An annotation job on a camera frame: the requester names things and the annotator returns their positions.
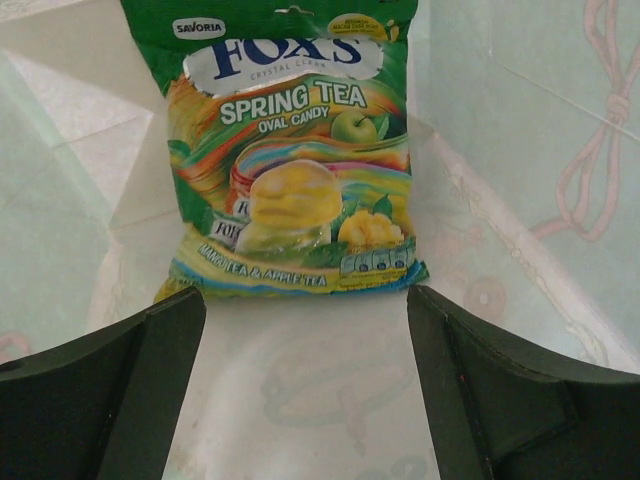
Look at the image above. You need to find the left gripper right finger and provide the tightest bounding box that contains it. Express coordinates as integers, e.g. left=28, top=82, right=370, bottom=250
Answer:
left=407, top=286, right=639, bottom=479

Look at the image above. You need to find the green paper bag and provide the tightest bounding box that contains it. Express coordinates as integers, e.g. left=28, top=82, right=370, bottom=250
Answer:
left=1, top=1, right=639, bottom=479

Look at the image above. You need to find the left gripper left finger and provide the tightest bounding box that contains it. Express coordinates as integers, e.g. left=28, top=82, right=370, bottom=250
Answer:
left=1, top=288, right=206, bottom=479

